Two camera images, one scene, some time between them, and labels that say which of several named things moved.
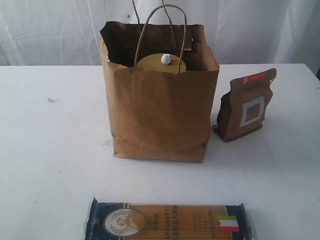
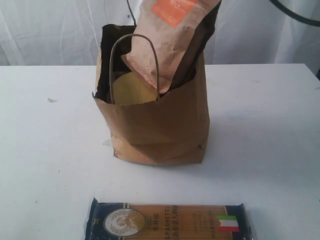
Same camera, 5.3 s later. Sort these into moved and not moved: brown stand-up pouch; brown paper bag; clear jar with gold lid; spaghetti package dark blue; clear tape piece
Moved: brown paper bag; brown stand-up pouch; clear jar with gold lid
Not moved: clear tape piece; spaghetti package dark blue
